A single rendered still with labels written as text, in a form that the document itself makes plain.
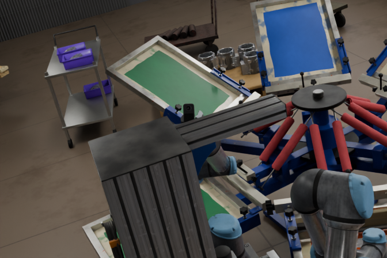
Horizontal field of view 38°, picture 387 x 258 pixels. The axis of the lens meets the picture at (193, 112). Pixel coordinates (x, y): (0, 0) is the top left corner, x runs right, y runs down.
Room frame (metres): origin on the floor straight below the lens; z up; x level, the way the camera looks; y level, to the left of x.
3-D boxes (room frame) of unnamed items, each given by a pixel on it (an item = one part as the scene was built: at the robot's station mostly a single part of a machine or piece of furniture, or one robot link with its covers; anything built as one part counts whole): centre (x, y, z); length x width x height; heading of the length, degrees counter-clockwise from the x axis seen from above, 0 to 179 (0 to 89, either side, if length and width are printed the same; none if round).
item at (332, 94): (2.84, -0.72, 0.67); 0.40 x 0.40 x 1.35
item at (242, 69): (6.14, -0.30, 0.19); 1.38 x 0.96 x 0.39; 93
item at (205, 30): (7.64, -0.09, 0.46); 1.15 x 0.68 x 0.91; 85
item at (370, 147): (2.84, -0.72, 0.99); 0.82 x 0.79 x 0.12; 172
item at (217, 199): (2.50, 0.12, 1.05); 1.08 x 0.61 x 0.23; 112
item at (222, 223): (1.68, -0.01, 1.42); 0.13 x 0.12 x 0.14; 78
